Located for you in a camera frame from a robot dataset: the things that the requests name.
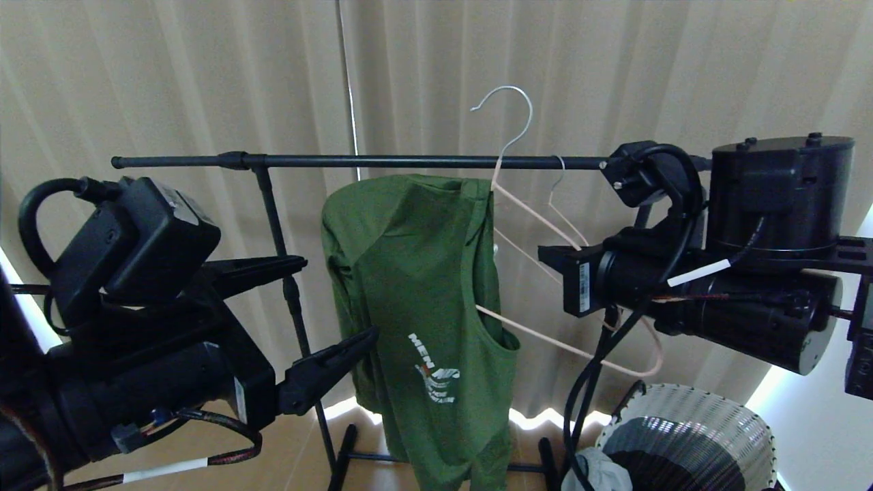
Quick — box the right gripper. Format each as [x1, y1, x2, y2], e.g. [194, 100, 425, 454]
[561, 228, 844, 376]

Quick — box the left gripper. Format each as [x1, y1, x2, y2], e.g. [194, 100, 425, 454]
[49, 254, 381, 459]

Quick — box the green sleeveless shirt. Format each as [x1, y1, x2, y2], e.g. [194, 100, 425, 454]
[321, 174, 521, 491]

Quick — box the pink clothes hanger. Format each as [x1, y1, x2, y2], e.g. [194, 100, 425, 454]
[548, 155, 591, 250]
[469, 85, 664, 379]

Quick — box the white laundry basket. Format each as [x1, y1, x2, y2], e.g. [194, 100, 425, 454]
[597, 380, 778, 491]

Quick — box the black clothes rack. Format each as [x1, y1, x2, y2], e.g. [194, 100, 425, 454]
[110, 150, 713, 491]

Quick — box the pale grey garment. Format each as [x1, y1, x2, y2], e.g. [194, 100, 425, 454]
[578, 447, 635, 491]

